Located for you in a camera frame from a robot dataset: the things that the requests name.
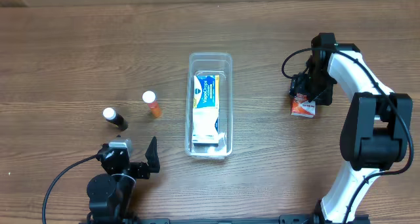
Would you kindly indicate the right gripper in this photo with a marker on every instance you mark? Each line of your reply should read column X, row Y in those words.
column 302, row 90

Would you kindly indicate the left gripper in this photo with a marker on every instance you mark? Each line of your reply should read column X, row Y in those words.
column 134, row 167

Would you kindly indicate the red white medicine box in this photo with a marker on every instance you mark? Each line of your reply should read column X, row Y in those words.
column 301, row 106

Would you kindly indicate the orange bottle white cap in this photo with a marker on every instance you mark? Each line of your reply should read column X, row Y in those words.
column 149, row 97

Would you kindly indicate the black bottle white cap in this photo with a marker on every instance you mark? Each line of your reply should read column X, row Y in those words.
column 113, row 117

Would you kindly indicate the clear plastic container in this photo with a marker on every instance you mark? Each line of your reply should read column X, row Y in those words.
column 205, row 64

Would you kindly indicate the white blue medicine box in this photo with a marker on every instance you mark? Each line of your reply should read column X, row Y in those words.
column 205, row 126

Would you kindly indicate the blue VapoDrops box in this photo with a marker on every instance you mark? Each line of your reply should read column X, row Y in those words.
column 206, row 91

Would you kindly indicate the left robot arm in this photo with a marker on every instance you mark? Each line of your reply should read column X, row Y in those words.
column 110, row 193

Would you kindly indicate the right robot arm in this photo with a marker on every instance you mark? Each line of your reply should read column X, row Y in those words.
column 375, row 140

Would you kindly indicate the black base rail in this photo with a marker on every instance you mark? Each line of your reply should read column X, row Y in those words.
column 223, row 220

